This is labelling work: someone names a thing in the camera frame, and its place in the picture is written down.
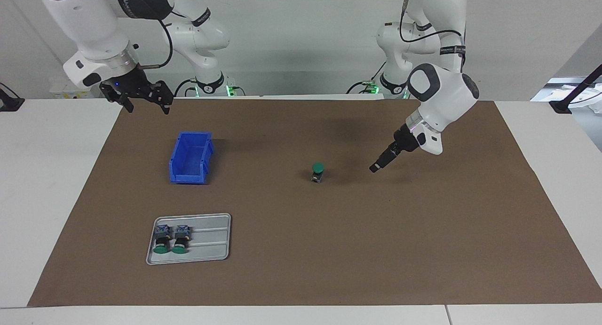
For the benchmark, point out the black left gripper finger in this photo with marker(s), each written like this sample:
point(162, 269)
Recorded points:
point(385, 161)
point(382, 157)

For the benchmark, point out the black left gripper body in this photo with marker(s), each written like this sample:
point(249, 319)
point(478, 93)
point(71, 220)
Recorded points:
point(407, 139)

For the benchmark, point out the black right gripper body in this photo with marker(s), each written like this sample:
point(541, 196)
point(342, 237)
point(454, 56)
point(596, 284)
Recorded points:
point(129, 87)

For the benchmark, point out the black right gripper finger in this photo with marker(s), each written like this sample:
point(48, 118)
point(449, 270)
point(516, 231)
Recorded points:
point(162, 93)
point(123, 100)

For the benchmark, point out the green push button switch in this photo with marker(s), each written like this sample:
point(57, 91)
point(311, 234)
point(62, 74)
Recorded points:
point(318, 168)
point(181, 238)
point(162, 238)

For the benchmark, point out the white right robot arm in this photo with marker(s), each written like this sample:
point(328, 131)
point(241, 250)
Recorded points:
point(89, 19)

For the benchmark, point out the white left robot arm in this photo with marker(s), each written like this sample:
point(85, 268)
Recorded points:
point(444, 99)

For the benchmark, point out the green lit base connector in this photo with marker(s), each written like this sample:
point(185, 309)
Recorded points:
point(371, 86)
point(231, 90)

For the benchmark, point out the blue plastic storage bin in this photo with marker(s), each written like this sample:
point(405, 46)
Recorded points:
point(190, 158)

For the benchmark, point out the brown paper table mat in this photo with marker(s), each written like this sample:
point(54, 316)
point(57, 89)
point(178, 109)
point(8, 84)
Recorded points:
point(352, 231)

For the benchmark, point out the black table clamp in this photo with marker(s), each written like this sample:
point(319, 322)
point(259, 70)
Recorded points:
point(10, 103)

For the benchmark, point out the silver metal tray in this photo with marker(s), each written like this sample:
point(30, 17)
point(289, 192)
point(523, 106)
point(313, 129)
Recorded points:
point(211, 247)

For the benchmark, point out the white plastic background object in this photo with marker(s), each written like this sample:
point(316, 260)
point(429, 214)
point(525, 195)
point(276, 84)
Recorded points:
point(593, 104)

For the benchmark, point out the white wall box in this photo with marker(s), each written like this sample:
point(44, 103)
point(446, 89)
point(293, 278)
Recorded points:
point(59, 92)

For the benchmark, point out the black slanted camera stand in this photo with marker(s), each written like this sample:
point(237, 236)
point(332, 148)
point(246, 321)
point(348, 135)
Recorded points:
point(562, 106)

